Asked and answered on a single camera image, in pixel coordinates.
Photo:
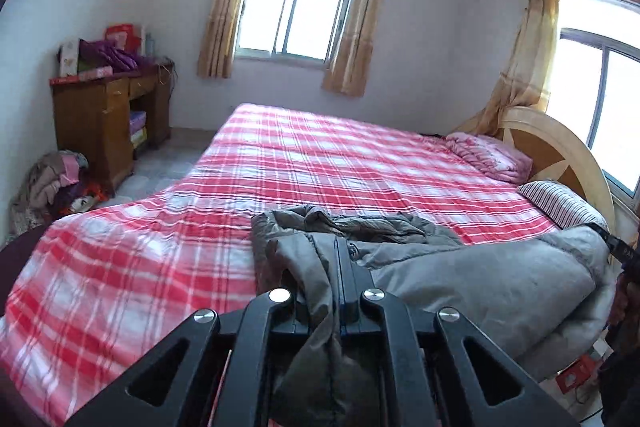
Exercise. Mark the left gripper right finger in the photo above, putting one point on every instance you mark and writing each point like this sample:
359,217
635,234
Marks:
437,369

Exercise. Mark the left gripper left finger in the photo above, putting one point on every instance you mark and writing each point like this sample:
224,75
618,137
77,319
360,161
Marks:
212,370

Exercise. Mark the grey puffer jacket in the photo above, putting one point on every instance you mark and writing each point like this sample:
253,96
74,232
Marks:
544,301

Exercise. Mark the clothes pile on floor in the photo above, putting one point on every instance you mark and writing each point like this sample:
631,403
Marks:
58,185

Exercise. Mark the red plaid bed sheet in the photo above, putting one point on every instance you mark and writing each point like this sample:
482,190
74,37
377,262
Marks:
102,288

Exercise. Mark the striped pillow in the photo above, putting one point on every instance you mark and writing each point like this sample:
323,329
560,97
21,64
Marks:
561,205

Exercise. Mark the pink folded quilt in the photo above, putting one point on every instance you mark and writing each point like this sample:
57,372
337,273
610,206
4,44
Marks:
496,159

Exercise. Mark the wooden headboard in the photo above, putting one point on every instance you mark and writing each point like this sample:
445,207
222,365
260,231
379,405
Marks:
558,156

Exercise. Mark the wooden desk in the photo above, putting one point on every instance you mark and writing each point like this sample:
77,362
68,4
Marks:
93,118

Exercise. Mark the side window curtain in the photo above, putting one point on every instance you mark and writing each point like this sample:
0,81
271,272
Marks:
524,81

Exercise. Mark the side window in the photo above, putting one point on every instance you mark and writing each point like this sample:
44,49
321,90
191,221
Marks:
594,86

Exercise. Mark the right beige curtain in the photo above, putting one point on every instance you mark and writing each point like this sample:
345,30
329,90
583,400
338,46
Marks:
349,69

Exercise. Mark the beige curtain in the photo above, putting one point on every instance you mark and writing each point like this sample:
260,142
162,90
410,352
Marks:
349,69
218,43

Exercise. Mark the flat red box on desk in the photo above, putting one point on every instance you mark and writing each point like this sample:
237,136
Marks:
86,75

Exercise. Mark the left beige curtain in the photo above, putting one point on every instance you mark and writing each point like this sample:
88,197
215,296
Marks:
218,43

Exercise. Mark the purple garment on desk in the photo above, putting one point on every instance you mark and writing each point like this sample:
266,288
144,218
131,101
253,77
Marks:
104,53

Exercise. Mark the white box on desk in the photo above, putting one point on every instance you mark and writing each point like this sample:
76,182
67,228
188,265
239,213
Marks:
68,57

